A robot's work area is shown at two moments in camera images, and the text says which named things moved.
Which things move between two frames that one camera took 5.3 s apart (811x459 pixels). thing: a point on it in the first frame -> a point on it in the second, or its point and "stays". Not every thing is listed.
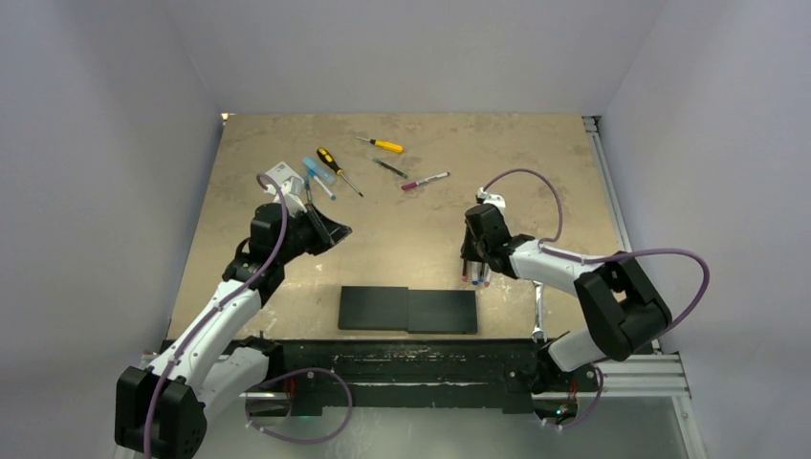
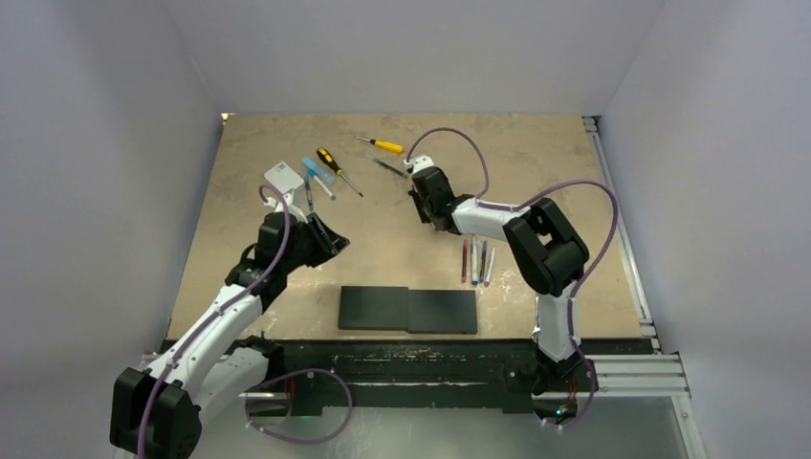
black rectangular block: (400, 309) stays
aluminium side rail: (650, 375) stays
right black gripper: (468, 251) -> (424, 216)
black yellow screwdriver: (330, 161) stays
